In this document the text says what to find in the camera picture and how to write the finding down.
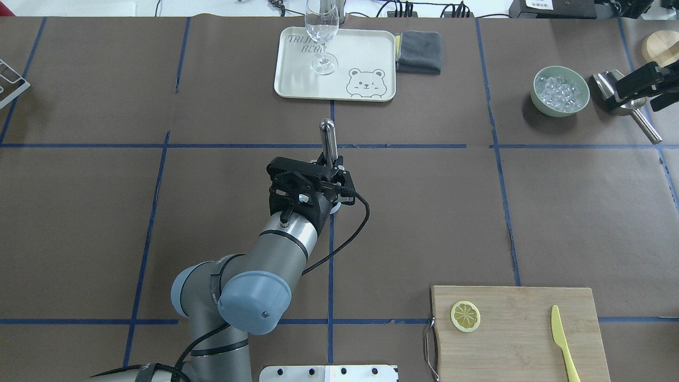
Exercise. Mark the yellow plastic knife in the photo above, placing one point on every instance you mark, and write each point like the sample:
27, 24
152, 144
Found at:
560, 339

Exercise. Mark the light blue cup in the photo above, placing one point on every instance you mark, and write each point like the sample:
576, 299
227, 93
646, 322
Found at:
337, 208

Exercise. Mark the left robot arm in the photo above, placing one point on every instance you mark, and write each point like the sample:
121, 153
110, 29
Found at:
245, 294

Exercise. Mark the clear wine glass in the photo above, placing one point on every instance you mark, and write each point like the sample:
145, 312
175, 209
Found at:
322, 23

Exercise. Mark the white cup rack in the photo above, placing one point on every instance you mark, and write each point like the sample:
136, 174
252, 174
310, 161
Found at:
12, 84

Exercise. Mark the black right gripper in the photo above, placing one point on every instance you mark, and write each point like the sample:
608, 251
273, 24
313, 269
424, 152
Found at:
637, 83

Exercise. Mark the grey folded cloth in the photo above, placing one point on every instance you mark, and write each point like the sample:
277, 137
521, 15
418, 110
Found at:
419, 52

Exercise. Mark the bamboo cutting board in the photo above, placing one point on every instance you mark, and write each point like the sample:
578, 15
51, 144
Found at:
514, 340

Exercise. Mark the steel ice scoop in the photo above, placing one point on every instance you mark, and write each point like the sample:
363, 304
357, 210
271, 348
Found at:
607, 83

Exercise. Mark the green bowl of ice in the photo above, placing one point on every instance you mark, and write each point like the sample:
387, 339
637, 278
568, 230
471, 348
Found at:
559, 92

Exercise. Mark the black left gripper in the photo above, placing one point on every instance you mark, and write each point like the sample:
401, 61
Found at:
324, 205

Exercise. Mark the black computer box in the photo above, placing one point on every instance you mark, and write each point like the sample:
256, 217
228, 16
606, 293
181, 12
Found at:
586, 10

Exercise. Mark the cream bear tray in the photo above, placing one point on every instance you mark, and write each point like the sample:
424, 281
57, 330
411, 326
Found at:
365, 66

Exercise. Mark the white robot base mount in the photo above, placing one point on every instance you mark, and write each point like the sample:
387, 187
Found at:
351, 372

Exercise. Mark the steel muddler black tip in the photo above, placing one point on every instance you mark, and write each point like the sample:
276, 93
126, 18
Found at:
328, 137

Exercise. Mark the bottom lemon slice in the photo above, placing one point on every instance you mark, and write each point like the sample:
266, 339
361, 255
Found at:
465, 316

